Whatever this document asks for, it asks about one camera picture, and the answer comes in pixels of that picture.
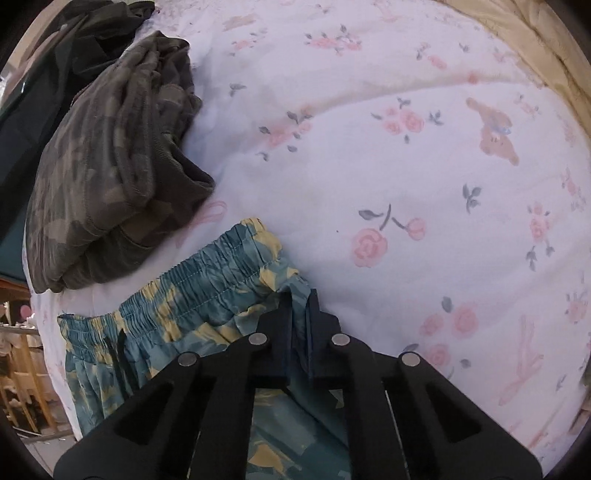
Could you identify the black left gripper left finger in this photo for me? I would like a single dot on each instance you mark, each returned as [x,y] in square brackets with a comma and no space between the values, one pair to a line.
[193,419]

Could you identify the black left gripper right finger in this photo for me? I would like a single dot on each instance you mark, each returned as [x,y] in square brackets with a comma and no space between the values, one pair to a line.
[404,419]

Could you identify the teal yellow floral pants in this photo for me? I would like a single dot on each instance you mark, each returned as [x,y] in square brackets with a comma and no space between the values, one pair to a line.
[201,305]

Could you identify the yellow wooden chair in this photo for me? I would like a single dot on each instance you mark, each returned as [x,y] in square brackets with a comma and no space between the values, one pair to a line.
[26,392]

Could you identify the white floral bed sheet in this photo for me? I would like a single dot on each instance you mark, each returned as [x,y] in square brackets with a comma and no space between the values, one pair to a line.
[418,174]

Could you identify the folded camouflage pants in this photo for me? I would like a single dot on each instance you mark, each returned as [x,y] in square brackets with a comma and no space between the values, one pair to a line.
[113,183]

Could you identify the cream beige comforter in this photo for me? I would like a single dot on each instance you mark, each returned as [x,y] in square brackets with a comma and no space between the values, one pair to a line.
[535,31]

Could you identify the black plastic sheet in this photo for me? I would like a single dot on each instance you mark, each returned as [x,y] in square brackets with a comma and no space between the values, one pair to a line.
[84,39]

